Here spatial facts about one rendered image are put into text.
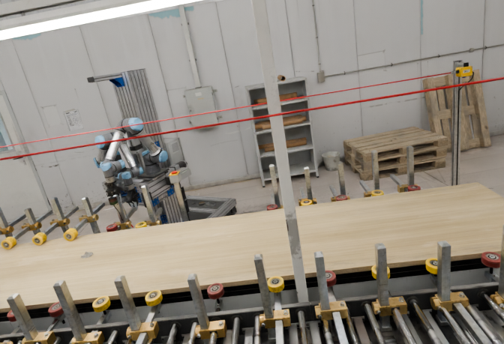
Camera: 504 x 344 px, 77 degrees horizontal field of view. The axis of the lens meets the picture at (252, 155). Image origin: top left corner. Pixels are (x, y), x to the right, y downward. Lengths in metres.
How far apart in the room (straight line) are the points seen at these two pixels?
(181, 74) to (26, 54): 2.26
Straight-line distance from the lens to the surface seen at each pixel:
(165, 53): 5.13
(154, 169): 3.23
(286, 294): 1.78
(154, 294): 1.80
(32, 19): 2.25
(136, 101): 3.37
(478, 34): 6.31
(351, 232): 1.96
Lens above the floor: 1.95
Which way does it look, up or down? 17 degrees down
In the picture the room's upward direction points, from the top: 10 degrees counter-clockwise
